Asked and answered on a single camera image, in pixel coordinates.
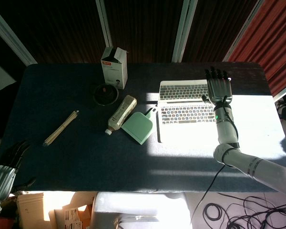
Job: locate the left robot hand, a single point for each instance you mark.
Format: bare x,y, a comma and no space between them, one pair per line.
3,174

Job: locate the dark brown curtain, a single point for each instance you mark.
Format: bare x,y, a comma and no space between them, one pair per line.
143,28

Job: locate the black round bowl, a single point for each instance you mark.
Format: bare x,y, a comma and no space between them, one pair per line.
105,94

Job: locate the cardboard box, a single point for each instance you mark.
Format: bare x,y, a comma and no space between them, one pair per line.
62,211

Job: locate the green dustpan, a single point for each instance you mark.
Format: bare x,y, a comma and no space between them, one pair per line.
138,126

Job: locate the dark blue table mat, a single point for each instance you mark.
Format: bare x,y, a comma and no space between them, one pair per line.
85,152

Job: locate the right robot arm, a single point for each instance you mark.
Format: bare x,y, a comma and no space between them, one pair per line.
231,143

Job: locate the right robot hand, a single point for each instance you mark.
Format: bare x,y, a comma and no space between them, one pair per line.
218,88

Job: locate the red curtain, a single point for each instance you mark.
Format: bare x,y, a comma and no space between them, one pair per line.
267,38

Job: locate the open white carton box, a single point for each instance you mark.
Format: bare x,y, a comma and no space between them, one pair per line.
114,71

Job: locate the plastic drink bottle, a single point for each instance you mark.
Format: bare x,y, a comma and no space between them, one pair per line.
122,113

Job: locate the silver laptop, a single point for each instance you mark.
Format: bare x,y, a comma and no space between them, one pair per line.
181,112

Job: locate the bundle of wooden chopsticks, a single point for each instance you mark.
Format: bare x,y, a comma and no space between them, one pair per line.
60,128

